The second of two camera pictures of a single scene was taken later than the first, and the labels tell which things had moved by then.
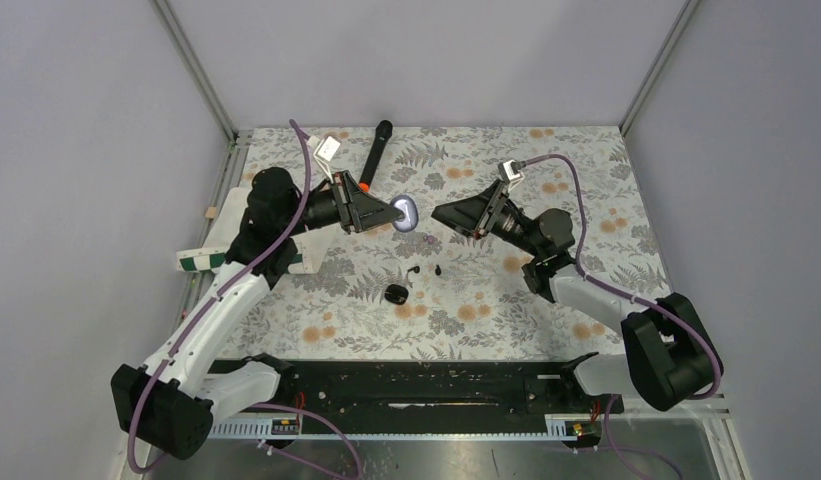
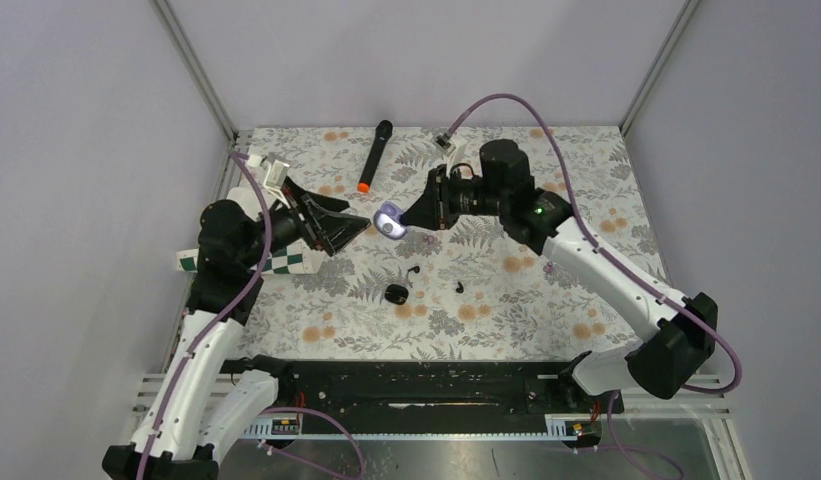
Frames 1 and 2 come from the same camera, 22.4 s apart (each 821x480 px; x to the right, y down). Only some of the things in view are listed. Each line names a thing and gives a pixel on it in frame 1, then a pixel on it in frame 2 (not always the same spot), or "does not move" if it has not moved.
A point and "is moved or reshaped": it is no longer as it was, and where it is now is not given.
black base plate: (425, 396) does not move
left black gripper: (360, 211) to (324, 221)
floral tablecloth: (434, 291) does not move
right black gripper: (476, 215) to (434, 210)
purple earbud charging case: (407, 205) is moved or reshaped
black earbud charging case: (397, 294) does not move
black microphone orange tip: (384, 130) does not move
